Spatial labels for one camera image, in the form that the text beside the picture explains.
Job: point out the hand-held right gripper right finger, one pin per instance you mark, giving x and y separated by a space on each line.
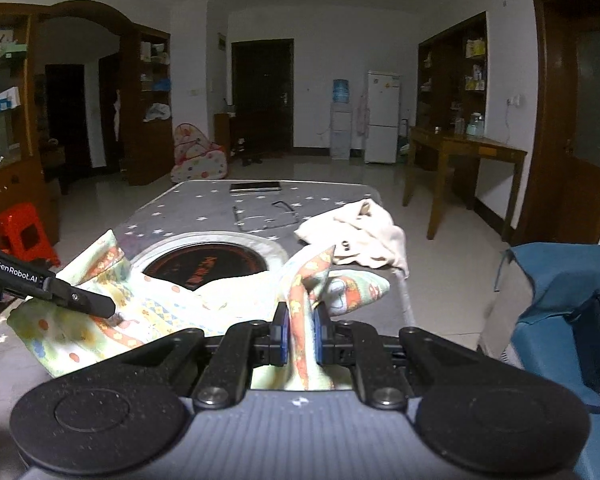
320 337

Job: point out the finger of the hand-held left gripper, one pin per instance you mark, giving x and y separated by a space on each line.
55 287

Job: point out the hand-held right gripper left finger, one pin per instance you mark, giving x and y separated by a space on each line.
281 337

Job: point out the patterned green children's shirt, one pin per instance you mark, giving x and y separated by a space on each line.
155 310

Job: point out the red plastic stool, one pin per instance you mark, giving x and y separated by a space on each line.
25 232

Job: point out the round black induction cooktop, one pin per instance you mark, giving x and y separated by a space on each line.
205 265

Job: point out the cream cloth garment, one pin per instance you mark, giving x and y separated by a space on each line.
365 240

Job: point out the wooden display shelf with boxes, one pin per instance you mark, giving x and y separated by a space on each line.
15 175

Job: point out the eyeglasses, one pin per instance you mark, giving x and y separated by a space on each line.
237 220

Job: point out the flat dark phone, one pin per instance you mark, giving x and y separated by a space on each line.
256 187

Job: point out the grey star-print table cover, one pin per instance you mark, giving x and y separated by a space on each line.
190 210

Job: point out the arched wooden shelf unit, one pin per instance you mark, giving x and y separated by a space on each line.
147 150

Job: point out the polka-dot play tent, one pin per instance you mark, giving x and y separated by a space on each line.
200 162

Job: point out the white water dispenser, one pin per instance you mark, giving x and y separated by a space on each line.
341 130

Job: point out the small wooden side cabinet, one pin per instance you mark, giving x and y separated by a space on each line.
222 135

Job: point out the blue chair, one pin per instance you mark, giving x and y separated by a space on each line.
545 345

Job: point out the white refrigerator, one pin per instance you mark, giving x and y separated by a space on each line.
382 120

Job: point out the dark wooden entrance door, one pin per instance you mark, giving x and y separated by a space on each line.
262 95

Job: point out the wooden desk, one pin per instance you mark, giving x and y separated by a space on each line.
480 149

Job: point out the pale green jar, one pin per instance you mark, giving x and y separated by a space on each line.
475 125

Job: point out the brown door with glass panel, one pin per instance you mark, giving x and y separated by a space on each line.
555 160

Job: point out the dark wooden wall cabinet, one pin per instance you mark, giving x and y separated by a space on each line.
445 85

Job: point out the white wall socket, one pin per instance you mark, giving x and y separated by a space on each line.
515 101

